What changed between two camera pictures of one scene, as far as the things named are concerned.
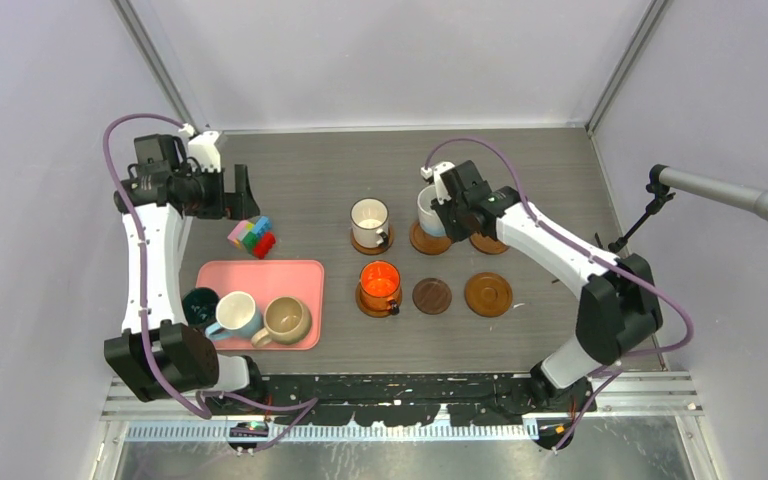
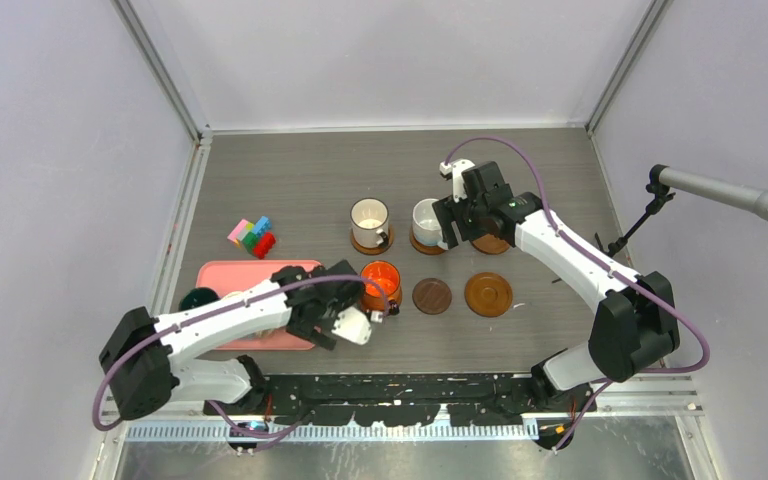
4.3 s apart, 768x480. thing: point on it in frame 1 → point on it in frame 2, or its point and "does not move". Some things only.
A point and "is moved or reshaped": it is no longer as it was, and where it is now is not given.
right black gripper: x=458 y=233 does not move
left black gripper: x=242 y=204 → x=304 y=328
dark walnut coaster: x=432 y=296 does not move
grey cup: x=370 y=222 does not move
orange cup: x=380 y=286 does not move
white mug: x=428 y=219 is moved or reshaped
